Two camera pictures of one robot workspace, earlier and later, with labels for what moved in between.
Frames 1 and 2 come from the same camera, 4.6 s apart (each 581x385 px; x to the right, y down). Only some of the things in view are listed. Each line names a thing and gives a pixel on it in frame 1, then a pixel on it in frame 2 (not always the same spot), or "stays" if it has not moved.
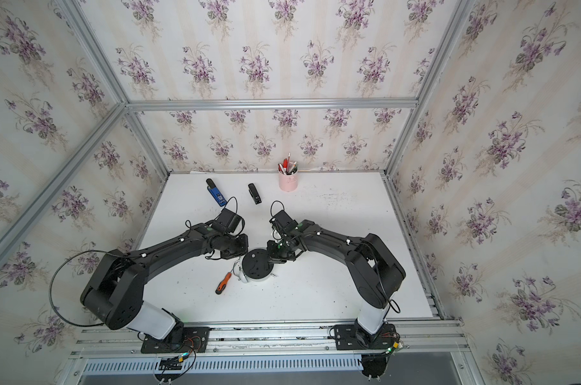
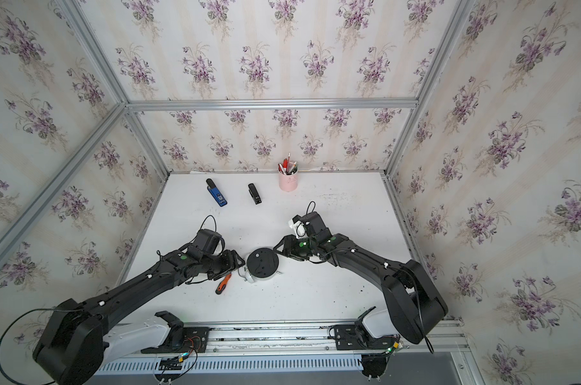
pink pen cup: (288, 183) stays
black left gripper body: (234, 247) -> (223, 264)
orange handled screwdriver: (221, 285) stays
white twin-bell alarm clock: (253, 266) stays
